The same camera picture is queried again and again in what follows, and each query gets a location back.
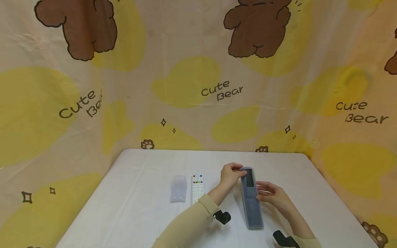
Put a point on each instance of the person's left hand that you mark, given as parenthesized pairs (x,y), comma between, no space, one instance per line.
(229,179)

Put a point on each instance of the person's right hand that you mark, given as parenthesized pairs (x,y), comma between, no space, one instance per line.
(274,196)

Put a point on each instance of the person's right thumb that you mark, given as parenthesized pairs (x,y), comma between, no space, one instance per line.
(260,198)

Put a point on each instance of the person's left fingers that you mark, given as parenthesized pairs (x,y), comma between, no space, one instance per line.
(237,166)

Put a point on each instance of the person's right fingers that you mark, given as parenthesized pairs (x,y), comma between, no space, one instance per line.
(263,186)

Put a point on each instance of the person's left thumb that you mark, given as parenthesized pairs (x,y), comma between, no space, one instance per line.
(243,175)

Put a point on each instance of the grey-blue silicone remote cover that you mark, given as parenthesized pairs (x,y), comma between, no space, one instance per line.
(252,210)

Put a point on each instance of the person's left forearm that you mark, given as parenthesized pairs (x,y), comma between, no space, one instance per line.
(192,224)

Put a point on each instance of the person's right forearm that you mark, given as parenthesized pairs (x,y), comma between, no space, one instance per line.
(298,225)

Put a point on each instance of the black wrist band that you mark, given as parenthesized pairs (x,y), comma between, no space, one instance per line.
(223,217)
(283,239)

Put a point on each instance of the white remote control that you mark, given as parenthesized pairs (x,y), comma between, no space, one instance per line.
(197,189)

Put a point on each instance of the clear silicone remote cover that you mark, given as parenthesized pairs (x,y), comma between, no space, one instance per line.
(178,189)

